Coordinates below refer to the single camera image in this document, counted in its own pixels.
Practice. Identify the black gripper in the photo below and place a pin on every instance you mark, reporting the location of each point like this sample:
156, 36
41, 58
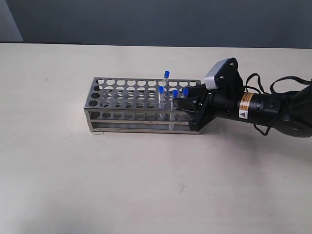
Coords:
206, 105

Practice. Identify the blue capped tube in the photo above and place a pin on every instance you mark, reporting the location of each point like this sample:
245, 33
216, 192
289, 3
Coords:
174, 95
161, 101
185, 92
165, 78

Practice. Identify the blue capped tube front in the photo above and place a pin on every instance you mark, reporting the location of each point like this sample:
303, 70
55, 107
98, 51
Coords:
174, 95

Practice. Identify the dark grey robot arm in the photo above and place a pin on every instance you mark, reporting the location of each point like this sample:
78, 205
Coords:
289, 112

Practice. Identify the stainless steel test tube rack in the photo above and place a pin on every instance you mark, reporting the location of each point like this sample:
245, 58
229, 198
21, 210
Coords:
132, 105

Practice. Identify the blue capped tube back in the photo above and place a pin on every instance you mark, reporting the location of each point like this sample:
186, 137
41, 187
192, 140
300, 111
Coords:
165, 78

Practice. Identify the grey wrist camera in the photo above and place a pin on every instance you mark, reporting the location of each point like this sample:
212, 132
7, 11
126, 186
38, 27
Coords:
210, 79

